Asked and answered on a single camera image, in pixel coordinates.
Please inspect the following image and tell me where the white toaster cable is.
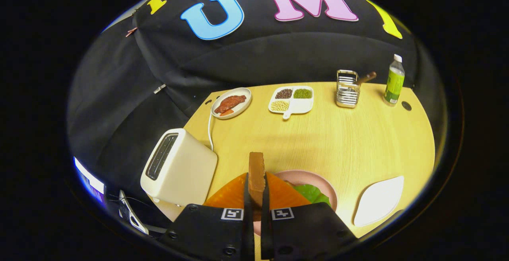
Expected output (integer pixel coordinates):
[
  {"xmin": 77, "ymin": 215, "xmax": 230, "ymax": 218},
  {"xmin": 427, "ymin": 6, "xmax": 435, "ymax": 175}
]
[{"xmin": 207, "ymin": 101, "xmax": 217, "ymax": 151}]

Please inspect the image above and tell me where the black backdrop cloth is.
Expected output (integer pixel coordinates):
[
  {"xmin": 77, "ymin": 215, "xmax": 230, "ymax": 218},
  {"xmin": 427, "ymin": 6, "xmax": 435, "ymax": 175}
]
[{"xmin": 67, "ymin": 0, "xmax": 442, "ymax": 210}]

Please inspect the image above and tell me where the metal wire holder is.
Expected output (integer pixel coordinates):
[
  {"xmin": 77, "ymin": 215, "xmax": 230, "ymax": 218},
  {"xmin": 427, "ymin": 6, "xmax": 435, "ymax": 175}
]
[{"xmin": 336, "ymin": 70, "xmax": 361, "ymax": 109}]

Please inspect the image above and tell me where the toasted bread slice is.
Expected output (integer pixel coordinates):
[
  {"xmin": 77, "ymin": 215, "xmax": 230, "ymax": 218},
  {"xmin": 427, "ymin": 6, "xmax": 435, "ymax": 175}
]
[{"xmin": 249, "ymin": 152, "xmax": 266, "ymax": 222}]

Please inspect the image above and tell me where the round beige plate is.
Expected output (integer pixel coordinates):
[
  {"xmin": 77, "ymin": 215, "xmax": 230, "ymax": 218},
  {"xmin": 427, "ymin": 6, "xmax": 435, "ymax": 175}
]
[{"xmin": 211, "ymin": 88, "xmax": 252, "ymax": 120}]

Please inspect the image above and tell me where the green lettuce leaf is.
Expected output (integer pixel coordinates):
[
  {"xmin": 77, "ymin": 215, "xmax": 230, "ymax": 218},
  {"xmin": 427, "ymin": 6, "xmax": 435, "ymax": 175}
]
[{"xmin": 293, "ymin": 184, "xmax": 331, "ymax": 206}]

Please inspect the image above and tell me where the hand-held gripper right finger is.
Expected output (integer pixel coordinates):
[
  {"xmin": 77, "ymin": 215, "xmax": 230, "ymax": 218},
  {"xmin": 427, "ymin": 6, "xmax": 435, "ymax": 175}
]
[{"xmin": 260, "ymin": 172, "xmax": 358, "ymax": 261}]

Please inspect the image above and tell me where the white bent bar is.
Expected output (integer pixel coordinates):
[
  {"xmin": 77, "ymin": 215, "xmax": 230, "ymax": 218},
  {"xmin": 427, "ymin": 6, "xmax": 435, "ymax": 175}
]
[{"xmin": 119, "ymin": 189, "xmax": 150, "ymax": 236}]

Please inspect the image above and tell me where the white divided dish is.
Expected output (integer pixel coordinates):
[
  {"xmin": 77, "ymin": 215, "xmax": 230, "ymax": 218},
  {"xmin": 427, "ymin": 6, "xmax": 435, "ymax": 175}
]
[{"xmin": 268, "ymin": 86, "xmax": 314, "ymax": 120}]

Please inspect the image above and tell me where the red meat slice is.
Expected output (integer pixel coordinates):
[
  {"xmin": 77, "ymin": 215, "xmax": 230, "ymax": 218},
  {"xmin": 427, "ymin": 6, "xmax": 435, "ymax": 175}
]
[{"xmin": 214, "ymin": 95, "xmax": 247, "ymax": 117}]

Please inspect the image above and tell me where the wooden handled utensil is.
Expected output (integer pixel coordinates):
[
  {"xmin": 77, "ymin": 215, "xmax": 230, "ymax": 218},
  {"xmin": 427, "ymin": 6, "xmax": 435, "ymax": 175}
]
[{"xmin": 350, "ymin": 72, "xmax": 377, "ymax": 86}]

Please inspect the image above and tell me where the white toaster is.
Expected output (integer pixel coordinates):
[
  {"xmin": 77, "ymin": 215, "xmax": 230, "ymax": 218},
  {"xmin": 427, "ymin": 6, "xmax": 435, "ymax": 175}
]
[{"xmin": 140, "ymin": 128, "xmax": 218, "ymax": 207}]

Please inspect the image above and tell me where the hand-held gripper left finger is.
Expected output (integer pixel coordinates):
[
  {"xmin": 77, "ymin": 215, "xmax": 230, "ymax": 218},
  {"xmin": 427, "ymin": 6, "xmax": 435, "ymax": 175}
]
[{"xmin": 159, "ymin": 172, "xmax": 255, "ymax": 261}]

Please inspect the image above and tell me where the pink plate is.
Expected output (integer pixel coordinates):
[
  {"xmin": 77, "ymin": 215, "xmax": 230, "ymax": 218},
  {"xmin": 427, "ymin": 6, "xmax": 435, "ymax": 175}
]
[{"xmin": 254, "ymin": 169, "xmax": 338, "ymax": 236}]

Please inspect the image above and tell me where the glowing screen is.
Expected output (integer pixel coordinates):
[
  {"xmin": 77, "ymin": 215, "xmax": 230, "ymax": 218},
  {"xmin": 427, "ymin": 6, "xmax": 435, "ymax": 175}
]
[{"xmin": 74, "ymin": 157, "xmax": 106, "ymax": 204}]

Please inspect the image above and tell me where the green label bottle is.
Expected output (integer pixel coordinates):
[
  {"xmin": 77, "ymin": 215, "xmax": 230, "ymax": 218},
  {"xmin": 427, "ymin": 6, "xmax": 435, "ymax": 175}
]
[{"xmin": 383, "ymin": 54, "xmax": 405, "ymax": 107}]

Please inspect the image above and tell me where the white leaf-shaped plate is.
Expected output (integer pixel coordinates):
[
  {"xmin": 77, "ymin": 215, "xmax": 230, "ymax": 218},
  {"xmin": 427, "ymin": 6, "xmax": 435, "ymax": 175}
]
[{"xmin": 353, "ymin": 175, "xmax": 404, "ymax": 227}]

